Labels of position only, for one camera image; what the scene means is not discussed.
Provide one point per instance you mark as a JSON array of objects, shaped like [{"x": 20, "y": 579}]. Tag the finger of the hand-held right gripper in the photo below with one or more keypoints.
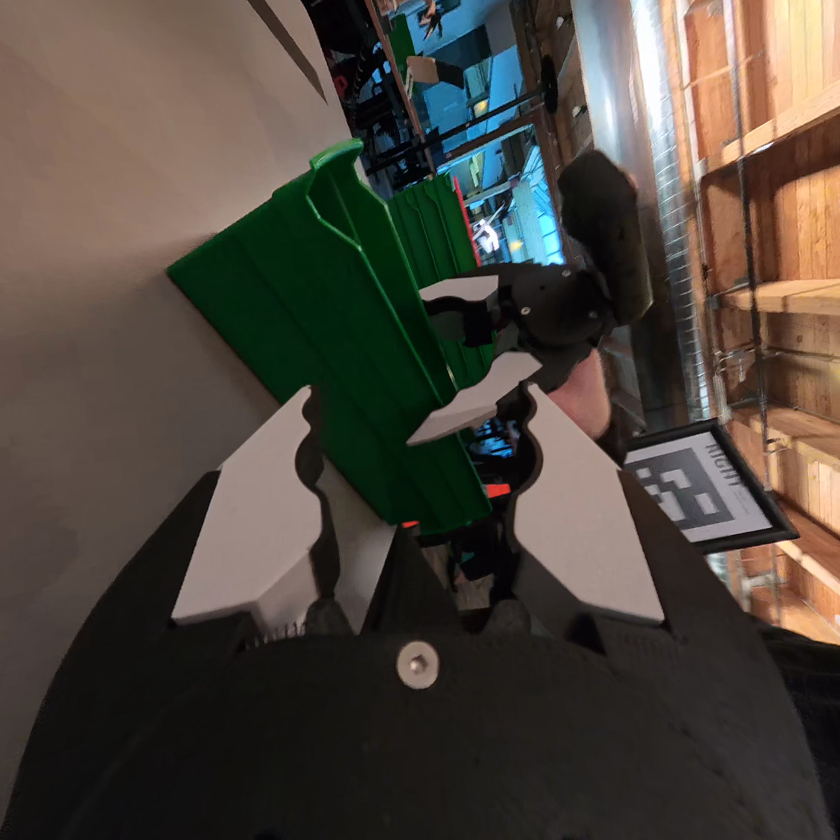
[
  {"x": 463, "y": 289},
  {"x": 472, "y": 400}
]

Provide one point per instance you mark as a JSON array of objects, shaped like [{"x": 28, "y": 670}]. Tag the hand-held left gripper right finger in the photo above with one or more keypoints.
[{"x": 584, "y": 525}]

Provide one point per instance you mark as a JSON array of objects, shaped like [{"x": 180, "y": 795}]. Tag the framed marker sign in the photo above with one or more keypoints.
[{"x": 695, "y": 492}]

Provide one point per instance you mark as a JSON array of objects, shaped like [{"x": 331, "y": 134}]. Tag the silver ventilation duct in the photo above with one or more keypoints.
[{"x": 663, "y": 131}]

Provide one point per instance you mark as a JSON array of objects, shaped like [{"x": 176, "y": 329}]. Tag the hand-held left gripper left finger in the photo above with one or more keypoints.
[{"x": 256, "y": 525}]

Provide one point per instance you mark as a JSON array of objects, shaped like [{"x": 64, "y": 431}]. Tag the black tape strip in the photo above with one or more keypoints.
[{"x": 285, "y": 36}]

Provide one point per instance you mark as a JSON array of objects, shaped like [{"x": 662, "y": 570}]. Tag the person's right hand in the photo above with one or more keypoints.
[{"x": 584, "y": 400}]

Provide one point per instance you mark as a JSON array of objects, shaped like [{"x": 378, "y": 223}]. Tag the green plastic bin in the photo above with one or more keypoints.
[
  {"x": 295, "y": 295},
  {"x": 426, "y": 223}
]

